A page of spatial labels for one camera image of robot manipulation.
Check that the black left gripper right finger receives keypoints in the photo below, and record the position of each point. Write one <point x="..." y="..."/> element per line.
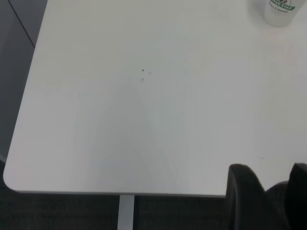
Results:
<point x="298" y="196"/>

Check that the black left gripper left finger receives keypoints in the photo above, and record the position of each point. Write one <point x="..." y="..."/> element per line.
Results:
<point x="249" y="198"/>

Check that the white paper cup green logo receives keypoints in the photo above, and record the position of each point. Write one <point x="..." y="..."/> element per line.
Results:
<point x="279" y="14"/>

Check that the grey table leg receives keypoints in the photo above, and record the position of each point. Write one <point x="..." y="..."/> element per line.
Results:
<point x="126" y="213"/>

